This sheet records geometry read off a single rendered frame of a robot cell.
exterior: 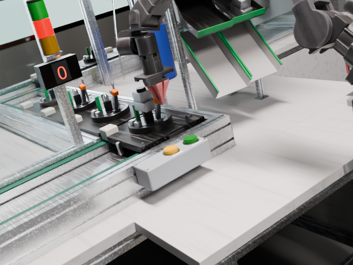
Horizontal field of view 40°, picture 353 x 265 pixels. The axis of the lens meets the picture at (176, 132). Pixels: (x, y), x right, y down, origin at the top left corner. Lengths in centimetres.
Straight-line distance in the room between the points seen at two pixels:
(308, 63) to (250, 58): 109
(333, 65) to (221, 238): 201
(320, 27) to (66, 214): 72
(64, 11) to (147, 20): 372
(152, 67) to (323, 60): 168
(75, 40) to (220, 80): 359
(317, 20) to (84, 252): 72
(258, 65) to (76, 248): 88
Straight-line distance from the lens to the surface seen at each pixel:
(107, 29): 523
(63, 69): 145
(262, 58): 172
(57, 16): 500
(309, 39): 100
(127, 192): 129
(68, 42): 505
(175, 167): 127
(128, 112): 169
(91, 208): 125
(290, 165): 132
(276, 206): 115
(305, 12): 101
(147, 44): 133
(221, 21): 160
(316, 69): 283
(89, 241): 122
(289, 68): 265
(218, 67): 162
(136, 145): 138
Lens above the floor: 146
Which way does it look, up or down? 20 degrees down
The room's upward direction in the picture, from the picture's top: 14 degrees counter-clockwise
